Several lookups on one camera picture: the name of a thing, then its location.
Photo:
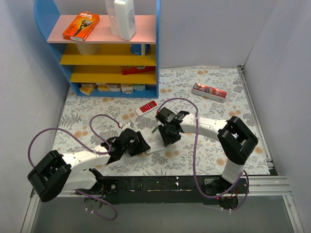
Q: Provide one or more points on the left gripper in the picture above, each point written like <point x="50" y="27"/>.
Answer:
<point x="141" y="143"/>

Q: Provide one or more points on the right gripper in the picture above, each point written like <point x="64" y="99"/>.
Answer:
<point x="165" y="135"/>

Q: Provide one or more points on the grey white remote control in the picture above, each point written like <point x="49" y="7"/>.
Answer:
<point x="157" y="146"/>

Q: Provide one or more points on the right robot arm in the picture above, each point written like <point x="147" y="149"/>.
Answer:
<point x="236" y="139"/>

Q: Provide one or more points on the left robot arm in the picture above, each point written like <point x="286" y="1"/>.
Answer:
<point x="57" y="172"/>

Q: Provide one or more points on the red white remote control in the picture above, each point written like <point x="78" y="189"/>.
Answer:
<point x="150" y="106"/>

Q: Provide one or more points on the teal small box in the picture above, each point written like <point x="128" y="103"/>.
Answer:
<point x="139" y="87"/>

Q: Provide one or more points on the red toothpaste box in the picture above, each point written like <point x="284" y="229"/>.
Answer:
<point x="209" y="92"/>

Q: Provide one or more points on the cream small box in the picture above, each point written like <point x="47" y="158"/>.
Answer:
<point x="127" y="88"/>

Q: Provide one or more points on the floral table mat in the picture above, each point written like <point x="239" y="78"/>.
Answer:
<point x="86" y="120"/>

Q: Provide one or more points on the orange white small box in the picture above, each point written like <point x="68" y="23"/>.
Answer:
<point x="103" y="88"/>

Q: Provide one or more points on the red box on shelf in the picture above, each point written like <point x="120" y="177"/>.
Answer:
<point x="129" y="70"/>

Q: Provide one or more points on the yellow small box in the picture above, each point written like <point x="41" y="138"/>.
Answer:
<point x="87" y="88"/>

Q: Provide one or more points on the blue shelf unit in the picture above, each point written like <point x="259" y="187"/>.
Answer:
<point x="105" y="65"/>

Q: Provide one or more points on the blue can on shelf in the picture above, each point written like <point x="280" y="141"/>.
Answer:
<point x="140" y="49"/>

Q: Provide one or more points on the white cup on shelf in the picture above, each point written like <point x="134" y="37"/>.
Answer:
<point x="88" y="49"/>

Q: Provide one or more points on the orange razor box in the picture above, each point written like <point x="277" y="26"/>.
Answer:
<point x="81" y="27"/>

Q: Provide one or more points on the white plastic bottle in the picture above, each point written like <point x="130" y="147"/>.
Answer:
<point x="126" y="18"/>

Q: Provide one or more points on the clear plastic bottle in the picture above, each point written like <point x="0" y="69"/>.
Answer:
<point x="111" y="12"/>

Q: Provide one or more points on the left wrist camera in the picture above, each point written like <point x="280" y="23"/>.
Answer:
<point x="127" y="125"/>

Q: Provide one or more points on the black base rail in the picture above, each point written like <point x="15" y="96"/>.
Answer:
<point x="166" y="189"/>

